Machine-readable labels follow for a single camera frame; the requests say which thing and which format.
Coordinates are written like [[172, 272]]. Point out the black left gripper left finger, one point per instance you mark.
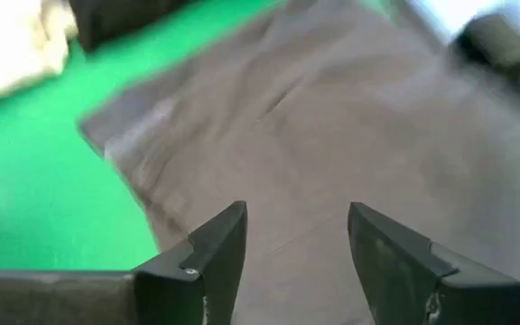
[[174, 293]]

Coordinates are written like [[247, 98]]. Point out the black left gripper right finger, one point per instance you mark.
[[422, 289]]

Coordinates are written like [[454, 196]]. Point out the dark grey garment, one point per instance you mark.
[[332, 135]]

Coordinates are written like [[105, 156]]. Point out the black garment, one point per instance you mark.
[[115, 20]]

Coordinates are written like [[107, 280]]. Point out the beige garment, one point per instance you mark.
[[12, 49]]

